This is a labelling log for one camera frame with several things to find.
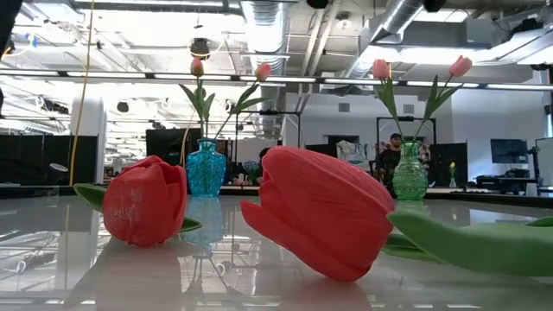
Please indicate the red artificial tulip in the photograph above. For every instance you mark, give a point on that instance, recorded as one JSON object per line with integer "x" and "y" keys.
{"x": 144, "y": 203}
{"x": 319, "y": 211}

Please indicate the blue textured glass vase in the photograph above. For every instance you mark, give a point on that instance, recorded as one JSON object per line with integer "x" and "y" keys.
{"x": 206, "y": 170}

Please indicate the green textured glass vase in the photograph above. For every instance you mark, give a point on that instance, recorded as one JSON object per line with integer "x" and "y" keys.
{"x": 409, "y": 175}

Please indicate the yellow tulip in small vase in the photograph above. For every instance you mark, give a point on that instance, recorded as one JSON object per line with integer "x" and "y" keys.
{"x": 452, "y": 165}

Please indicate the blue flower bunch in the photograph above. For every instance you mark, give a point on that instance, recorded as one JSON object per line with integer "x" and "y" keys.
{"x": 250, "y": 166}

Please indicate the white cloth heap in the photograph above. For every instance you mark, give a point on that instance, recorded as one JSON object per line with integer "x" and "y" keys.
{"x": 350, "y": 151}

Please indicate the black display panel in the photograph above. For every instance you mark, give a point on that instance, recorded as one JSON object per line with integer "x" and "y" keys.
{"x": 166, "y": 147}

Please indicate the person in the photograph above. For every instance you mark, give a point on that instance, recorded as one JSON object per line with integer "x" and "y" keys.
{"x": 389, "y": 162}

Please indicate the round ceiling fixture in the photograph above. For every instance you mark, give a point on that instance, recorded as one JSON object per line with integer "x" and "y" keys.
{"x": 343, "y": 20}

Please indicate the black partition panel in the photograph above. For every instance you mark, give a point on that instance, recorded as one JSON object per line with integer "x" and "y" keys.
{"x": 443, "y": 164}
{"x": 78, "y": 160}

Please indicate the long ceiling light strip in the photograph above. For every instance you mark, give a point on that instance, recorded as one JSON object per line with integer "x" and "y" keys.
{"x": 129, "y": 77}

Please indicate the white square column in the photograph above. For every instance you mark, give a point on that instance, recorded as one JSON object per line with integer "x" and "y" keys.
{"x": 88, "y": 129}

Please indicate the black desk with equipment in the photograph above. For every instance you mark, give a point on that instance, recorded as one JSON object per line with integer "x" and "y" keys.
{"x": 505, "y": 181}

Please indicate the white board panel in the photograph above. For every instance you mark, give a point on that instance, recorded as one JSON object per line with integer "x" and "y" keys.
{"x": 545, "y": 162}

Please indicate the silver ventilation duct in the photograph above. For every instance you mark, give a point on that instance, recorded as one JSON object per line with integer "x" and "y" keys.
{"x": 380, "y": 34}
{"x": 265, "y": 34}

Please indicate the black ceiling dome camera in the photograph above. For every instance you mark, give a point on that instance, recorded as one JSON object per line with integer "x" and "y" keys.
{"x": 200, "y": 48}

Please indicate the black metal frame stand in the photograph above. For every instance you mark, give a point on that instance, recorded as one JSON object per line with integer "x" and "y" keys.
{"x": 406, "y": 118}

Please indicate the dark wall monitor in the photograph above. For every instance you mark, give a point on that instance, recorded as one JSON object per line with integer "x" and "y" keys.
{"x": 510, "y": 151}

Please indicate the black aluminium table frame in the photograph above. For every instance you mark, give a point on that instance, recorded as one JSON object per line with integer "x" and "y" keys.
{"x": 26, "y": 191}

